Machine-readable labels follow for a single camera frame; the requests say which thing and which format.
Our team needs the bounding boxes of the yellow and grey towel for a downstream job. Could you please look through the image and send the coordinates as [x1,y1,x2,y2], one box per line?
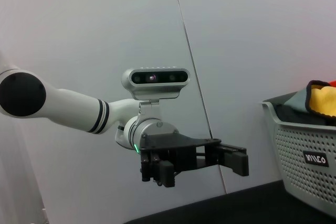
[285,79,336,119]

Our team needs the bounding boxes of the grey perforated storage basket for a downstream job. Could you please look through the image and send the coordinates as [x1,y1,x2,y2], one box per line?
[261,93,336,216]

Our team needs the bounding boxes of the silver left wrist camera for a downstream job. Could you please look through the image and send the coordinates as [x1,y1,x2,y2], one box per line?
[121,66,190,116]

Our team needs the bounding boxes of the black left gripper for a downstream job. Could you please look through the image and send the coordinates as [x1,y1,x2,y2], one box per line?
[138,132,250,189]

